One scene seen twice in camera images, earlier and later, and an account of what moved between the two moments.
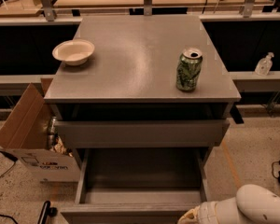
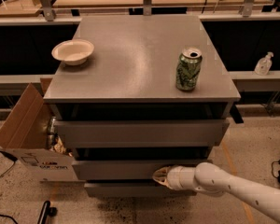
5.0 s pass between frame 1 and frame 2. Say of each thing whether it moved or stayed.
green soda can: stayed
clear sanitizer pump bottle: stayed
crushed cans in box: stayed
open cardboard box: stayed
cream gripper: moved
